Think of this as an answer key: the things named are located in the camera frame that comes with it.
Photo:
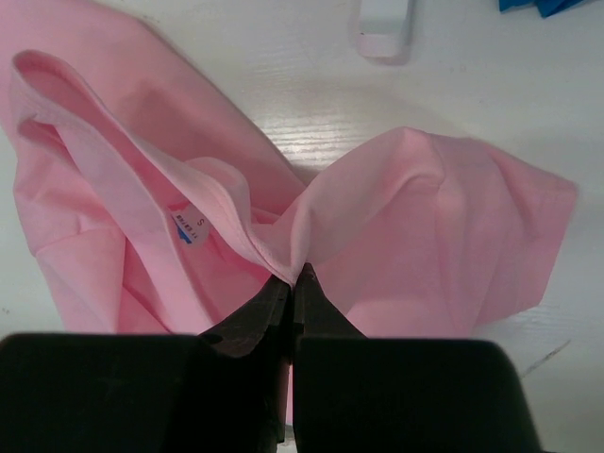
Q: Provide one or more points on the pink t shirt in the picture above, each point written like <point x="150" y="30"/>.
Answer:
<point x="153" y="205"/>

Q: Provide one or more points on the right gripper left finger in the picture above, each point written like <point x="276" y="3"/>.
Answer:
<point x="223" y="390"/>

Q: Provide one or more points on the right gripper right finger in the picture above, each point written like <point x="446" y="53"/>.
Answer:
<point x="358" y="394"/>

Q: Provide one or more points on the white clothes rack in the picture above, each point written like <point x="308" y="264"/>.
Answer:
<point x="381" y="30"/>

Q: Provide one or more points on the blue t shirt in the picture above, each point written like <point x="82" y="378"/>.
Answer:
<point x="545" y="8"/>

